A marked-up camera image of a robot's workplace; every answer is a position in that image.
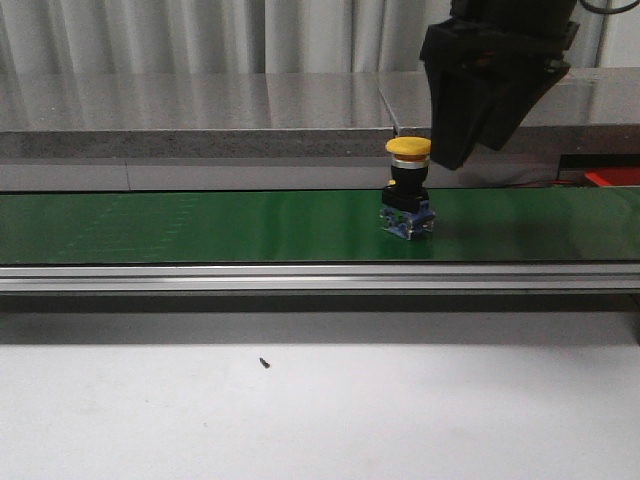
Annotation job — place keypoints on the red plastic tray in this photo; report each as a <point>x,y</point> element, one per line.
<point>613,176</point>

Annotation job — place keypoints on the yellow mushroom push button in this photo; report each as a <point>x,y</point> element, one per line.
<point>406,210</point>

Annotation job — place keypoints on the metal conveyor support bracket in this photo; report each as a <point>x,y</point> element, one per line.
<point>634,323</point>

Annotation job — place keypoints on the aluminium conveyor frame rail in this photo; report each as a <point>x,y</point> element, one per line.
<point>344,278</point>

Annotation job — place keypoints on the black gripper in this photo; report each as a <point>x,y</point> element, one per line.
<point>524,41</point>

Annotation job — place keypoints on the green conveyor belt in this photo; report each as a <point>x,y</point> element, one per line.
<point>471,225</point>

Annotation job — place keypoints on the grey stone shelf slab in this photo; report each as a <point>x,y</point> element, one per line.
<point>160,115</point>

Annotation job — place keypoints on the white pleated curtain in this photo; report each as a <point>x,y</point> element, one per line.
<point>192,37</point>

